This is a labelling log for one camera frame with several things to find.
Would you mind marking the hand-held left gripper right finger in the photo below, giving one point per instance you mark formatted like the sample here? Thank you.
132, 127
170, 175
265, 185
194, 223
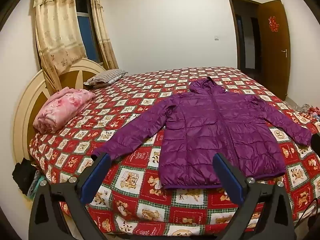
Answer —
227, 177

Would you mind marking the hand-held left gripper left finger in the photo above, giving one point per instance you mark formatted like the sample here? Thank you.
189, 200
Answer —
96, 178

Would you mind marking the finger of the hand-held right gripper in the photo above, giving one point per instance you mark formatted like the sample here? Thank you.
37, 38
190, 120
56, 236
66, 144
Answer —
316, 143

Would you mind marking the purple hooded puffer jacket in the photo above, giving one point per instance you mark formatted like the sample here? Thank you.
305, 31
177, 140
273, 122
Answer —
212, 135

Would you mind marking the pile of mixed clothes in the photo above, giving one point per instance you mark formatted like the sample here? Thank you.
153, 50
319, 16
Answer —
311, 111

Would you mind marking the red checkered bear-print bedspread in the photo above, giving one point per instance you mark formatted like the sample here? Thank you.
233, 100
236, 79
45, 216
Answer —
135, 180

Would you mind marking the teal fabric item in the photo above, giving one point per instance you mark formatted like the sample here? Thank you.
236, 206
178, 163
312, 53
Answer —
35, 187

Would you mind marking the black bag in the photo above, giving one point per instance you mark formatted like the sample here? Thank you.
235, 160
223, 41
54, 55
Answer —
23, 177

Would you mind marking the pink floral folded blanket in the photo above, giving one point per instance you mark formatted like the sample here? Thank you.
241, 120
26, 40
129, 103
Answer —
62, 107

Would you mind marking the brown wooden door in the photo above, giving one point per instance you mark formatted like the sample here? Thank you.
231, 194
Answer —
273, 55

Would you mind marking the grey striped pillow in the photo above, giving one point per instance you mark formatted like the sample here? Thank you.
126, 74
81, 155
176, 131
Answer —
107, 77

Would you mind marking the cream wooden bed headboard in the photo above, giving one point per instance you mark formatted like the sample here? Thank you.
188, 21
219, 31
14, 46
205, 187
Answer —
25, 105

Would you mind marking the red paper door decoration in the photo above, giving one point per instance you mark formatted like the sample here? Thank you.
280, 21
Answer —
273, 23

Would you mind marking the narrow beige floral curtain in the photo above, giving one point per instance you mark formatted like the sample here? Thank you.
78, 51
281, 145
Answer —
102, 30

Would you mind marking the wide beige floral curtain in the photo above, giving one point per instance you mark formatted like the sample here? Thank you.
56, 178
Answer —
58, 30

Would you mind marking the dark wooden door frame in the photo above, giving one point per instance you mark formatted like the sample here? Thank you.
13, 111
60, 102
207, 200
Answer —
232, 30

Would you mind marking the window with dark frame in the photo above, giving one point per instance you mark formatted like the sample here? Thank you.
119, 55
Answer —
86, 32

